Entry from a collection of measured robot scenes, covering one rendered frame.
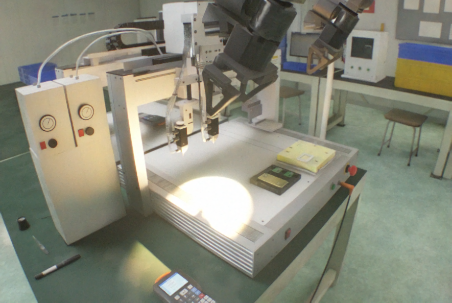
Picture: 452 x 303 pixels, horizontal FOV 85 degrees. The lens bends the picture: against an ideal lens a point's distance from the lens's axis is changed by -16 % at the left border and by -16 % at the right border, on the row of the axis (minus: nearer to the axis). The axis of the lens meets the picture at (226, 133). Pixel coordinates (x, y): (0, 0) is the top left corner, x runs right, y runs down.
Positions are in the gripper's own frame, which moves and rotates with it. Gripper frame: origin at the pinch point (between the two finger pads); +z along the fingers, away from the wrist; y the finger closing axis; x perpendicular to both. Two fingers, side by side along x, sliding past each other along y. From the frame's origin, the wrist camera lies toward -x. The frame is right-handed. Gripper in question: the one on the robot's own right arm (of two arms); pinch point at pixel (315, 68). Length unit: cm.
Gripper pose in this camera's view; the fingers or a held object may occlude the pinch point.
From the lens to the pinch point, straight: 91.6
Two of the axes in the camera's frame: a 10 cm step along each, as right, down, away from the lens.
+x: 7.1, 6.5, -2.9
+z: -3.9, 6.9, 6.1
